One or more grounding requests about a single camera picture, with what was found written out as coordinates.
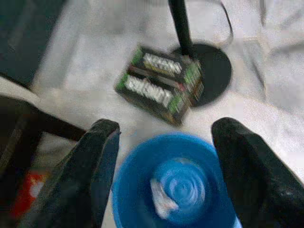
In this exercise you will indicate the blue plastic cup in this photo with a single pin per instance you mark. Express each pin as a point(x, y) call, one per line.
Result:
point(142, 166)

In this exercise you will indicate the red package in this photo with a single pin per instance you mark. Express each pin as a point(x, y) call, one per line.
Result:
point(26, 190)

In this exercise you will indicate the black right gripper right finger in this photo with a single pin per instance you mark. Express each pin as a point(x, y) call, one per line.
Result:
point(256, 185)

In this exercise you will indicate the green and black box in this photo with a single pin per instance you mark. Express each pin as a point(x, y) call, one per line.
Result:
point(147, 90)

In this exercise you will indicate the black round base lamp stand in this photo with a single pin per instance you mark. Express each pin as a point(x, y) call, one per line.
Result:
point(213, 71)

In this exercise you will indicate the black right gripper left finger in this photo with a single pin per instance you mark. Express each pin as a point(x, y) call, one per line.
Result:
point(80, 180)

